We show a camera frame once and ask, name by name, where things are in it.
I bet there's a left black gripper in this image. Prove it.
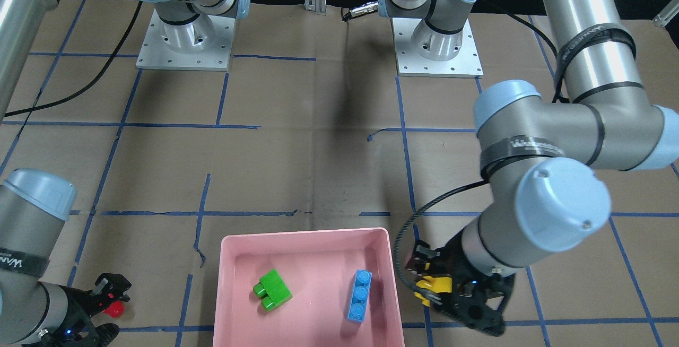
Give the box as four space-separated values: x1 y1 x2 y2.
405 235 516 337

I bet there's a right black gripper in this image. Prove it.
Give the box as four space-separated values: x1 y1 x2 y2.
40 273 132 346

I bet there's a yellow toy block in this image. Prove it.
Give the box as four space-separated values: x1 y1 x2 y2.
415 275 453 293

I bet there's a red toy block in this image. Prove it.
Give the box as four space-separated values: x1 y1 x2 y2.
103 293 125 318

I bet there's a blue toy block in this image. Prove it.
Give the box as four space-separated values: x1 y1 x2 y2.
346 270 372 323

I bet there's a green toy block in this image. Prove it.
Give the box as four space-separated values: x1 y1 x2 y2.
253 268 293 311

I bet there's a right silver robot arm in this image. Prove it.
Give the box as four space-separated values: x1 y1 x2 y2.
2 0 250 346

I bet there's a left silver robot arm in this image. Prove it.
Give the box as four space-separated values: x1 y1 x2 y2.
393 0 677 336

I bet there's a pink plastic box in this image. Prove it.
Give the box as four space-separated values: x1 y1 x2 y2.
213 228 404 346

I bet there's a black braided cable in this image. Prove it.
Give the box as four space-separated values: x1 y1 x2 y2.
393 180 489 305

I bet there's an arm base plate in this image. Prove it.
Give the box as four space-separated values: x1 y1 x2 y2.
391 18 484 79
136 11 237 72

